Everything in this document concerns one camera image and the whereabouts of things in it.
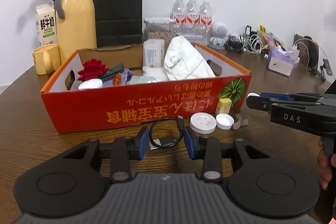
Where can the black paper bag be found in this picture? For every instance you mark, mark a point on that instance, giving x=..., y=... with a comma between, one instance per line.
x=118, y=22

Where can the white robot toy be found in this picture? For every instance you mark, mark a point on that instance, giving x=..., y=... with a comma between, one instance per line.
x=218, y=34

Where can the purple tissue pack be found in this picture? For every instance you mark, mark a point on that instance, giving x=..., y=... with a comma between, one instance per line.
x=283, y=62

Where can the white plastic bag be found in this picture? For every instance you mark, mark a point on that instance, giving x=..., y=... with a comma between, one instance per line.
x=184, y=62

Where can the small white round cap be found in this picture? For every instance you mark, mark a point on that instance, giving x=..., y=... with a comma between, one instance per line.
x=224, y=121

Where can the water bottle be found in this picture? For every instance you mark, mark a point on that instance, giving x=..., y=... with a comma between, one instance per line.
x=192, y=15
x=206, y=17
x=178, y=14

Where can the yellow white alpaca plush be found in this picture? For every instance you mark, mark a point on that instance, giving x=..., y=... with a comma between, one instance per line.
x=158, y=73

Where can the clear nut storage container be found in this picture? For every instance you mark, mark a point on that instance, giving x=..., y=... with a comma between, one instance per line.
x=158, y=28

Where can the small white capped vial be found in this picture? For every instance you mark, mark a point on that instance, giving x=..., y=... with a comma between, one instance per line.
x=240, y=122

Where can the small white tin box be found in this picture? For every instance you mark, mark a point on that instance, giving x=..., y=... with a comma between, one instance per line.
x=194, y=38

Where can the iridescent green bundle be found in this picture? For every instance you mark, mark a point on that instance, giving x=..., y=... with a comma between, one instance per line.
x=135, y=80

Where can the red artificial rose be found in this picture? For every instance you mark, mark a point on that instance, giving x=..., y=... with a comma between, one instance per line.
x=92, y=69

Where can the translucent plastic container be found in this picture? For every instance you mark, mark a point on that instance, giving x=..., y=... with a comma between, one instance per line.
x=153, y=53

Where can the person's right hand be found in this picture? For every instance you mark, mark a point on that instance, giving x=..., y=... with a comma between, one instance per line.
x=325, y=163

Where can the water bottle right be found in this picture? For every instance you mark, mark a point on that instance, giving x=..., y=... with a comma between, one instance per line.
x=206, y=17

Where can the yellow ceramic mug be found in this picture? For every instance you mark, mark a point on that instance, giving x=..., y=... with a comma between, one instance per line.
x=46, y=59

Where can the yellow thermos jug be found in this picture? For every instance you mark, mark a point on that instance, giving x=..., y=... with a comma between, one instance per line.
x=75, y=26

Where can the purple fabric pouch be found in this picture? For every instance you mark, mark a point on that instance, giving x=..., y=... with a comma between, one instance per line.
x=126, y=75

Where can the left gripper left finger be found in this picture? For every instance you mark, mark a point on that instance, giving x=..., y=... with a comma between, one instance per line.
x=77, y=179

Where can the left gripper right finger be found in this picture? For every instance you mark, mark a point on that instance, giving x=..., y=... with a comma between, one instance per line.
x=256, y=180

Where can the white round disc device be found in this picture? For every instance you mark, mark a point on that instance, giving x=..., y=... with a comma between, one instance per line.
x=203, y=123

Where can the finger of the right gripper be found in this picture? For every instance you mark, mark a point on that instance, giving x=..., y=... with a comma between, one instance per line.
x=301, y=97
x=264, y=103

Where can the phone on stand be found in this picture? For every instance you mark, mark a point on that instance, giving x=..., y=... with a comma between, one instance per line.
x=323, y=70

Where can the white milk carton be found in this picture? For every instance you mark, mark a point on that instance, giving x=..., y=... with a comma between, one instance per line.
x=46, y=24

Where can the orange candy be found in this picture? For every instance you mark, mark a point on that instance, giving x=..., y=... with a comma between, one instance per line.
x=117, y=79

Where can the red cardboard box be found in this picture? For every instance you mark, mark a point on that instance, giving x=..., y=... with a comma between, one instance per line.
x=72, y=110

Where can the water bottle left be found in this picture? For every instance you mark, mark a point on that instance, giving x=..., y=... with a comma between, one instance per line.
x=178, y=14

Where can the large white ribbed lid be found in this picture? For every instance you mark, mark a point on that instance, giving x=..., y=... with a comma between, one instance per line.
x=91, y=84

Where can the colourful snack packet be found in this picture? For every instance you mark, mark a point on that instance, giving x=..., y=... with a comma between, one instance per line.
x=269, y=39

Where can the water bottle middle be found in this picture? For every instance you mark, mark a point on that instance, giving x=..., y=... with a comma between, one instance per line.
x=192, y=15

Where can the yellow eraser block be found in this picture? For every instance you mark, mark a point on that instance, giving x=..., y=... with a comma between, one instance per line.
x=223, y=106

